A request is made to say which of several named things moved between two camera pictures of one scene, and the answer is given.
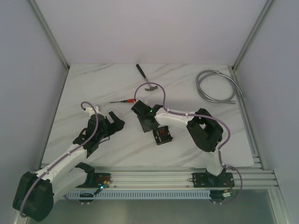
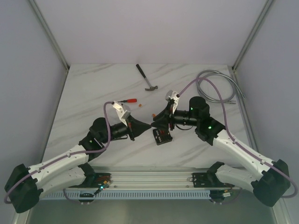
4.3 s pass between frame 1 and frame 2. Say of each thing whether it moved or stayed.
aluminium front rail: stayed
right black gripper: moved
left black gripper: moved
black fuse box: stayed
